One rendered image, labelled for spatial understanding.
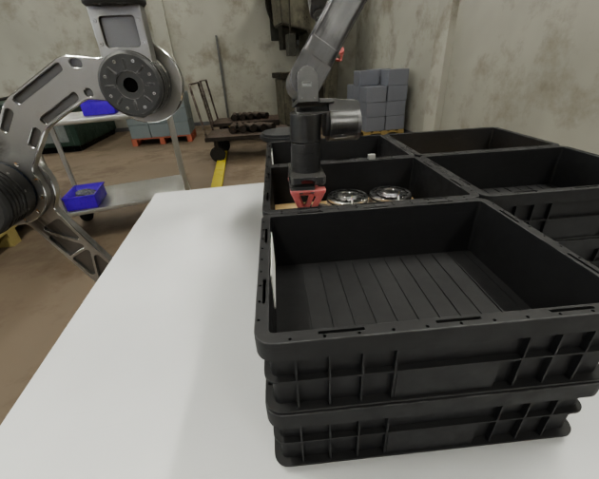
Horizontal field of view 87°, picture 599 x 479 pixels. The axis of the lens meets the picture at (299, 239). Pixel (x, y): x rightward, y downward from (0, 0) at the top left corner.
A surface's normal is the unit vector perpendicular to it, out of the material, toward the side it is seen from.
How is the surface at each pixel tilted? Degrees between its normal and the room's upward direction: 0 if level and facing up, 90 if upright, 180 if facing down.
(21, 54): 90
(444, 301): 0
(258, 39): 90
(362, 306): 0
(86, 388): 0
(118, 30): 90
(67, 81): 90
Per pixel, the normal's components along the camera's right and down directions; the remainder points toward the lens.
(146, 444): -0.05, -0.87
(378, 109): 0.18, 0.47
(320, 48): 0.11, 0.25
